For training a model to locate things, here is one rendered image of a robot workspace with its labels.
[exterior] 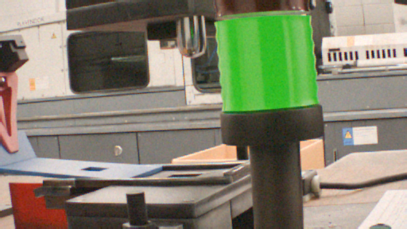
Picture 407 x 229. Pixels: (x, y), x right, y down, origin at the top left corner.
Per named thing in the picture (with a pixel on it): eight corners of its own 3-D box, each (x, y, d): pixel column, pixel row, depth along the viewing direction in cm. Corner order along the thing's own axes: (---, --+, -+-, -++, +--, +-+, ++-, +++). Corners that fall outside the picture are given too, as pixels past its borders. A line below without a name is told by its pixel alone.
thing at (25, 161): (23, 161, 69) (21, 130, 69) (162, 170, 64) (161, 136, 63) (-18, 170, 63) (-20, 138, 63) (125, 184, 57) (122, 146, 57)
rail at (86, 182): (81, 207, 59) (77, 177, 59) (235, 208, 54) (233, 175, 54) (78, 208, 58) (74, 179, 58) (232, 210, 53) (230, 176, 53)
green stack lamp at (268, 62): (240, 105, 31) (233, 25, 31) (328, 99, 29) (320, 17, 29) (207, 113, 27) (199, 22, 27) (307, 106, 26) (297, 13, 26)
